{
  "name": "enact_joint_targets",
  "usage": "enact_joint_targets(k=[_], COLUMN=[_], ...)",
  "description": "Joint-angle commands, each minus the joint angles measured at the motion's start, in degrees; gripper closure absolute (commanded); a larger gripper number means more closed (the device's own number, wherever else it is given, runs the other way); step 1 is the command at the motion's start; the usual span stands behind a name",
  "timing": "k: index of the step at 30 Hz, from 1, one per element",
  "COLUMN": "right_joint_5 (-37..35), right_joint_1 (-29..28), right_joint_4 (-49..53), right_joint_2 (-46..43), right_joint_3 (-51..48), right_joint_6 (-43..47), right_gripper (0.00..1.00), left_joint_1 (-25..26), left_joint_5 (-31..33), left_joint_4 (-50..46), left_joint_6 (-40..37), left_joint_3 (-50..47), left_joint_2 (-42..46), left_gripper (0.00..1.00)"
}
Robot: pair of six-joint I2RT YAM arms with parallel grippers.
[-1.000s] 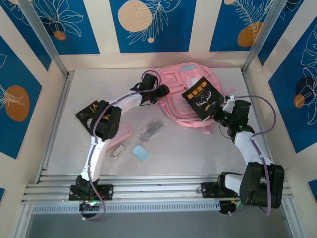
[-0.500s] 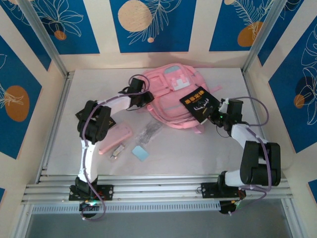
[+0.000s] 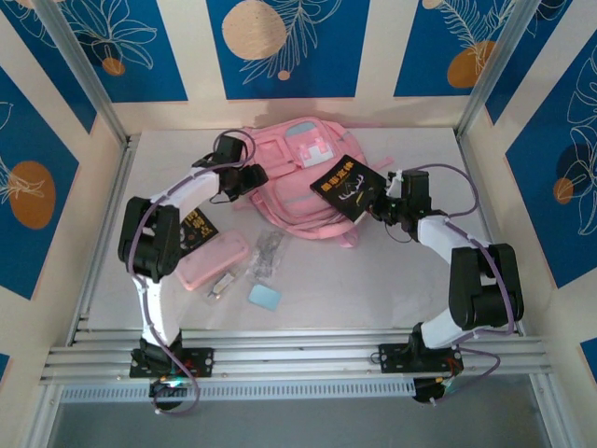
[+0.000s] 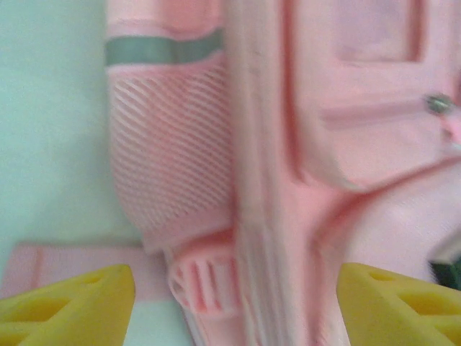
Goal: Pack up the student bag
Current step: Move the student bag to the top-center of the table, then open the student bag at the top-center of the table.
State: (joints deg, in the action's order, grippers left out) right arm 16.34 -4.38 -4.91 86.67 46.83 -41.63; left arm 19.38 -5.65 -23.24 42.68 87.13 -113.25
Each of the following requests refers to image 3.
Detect black book with antler print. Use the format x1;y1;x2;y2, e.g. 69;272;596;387
309;155;388;225

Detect pink student backpack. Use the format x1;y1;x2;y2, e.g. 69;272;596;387
232;118;396;249

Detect black book with yellow print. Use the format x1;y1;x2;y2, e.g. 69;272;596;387
178;209;221;256

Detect clear plastic stationery bag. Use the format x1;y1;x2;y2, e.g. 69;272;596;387
246;228;287;284

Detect pink translucent pencil case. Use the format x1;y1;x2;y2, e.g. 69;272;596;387
174;228;250;294

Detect light blue eraser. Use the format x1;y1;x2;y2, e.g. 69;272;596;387
246;283;284;312

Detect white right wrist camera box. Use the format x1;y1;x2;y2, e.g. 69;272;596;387
385;170;406;198

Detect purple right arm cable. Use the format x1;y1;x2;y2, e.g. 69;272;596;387
403;162;520;405

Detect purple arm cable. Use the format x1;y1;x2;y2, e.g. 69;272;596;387
403;162;520;405
129;130;256;417

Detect aluminium right side rail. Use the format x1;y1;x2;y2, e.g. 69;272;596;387
454;133;526;337

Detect aluminium rail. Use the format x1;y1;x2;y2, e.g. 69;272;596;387
454;133;526;337
68;133;142;346

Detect aluminium left side rail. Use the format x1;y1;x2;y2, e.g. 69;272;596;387
68;133;142;346

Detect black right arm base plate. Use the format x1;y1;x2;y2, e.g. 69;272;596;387
378;342;465;375

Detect aluminium right corner post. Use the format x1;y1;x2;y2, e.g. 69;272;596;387
455;0;548;139

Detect aluminium corner post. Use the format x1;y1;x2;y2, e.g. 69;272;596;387
455;0;548;139
35;0;131;147

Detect aluminium front frame rails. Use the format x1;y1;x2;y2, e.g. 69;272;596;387
39;329;554;387

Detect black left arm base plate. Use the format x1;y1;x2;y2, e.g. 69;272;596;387
129;346;215;380

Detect aluminium left corner post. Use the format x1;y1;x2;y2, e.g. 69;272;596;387
35;0;131;147

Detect grey slotted cable duct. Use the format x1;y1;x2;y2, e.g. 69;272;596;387
60;378;417;404

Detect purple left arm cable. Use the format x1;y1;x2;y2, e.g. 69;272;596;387
129;130;256;417

